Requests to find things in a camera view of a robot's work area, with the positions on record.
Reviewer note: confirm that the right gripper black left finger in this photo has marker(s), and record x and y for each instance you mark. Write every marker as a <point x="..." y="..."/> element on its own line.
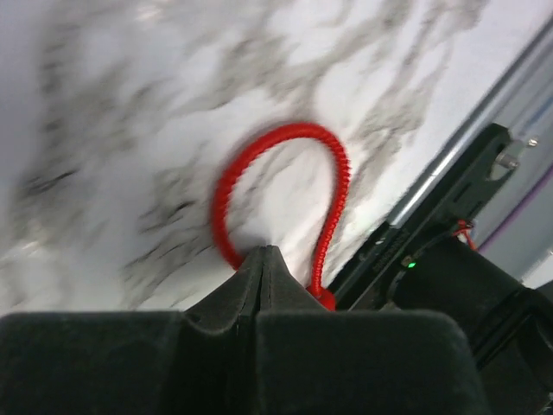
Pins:
<point x="199" y="361"/>

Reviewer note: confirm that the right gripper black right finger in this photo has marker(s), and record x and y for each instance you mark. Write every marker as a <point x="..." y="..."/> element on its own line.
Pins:
<point x="312" y="361"/>

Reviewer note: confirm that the red cable seal lock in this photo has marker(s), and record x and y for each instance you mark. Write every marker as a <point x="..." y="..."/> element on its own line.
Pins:
<point x="341" y="173"/>

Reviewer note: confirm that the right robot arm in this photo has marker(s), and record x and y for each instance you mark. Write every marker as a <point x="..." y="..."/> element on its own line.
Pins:
<point x="508" y="327"/>

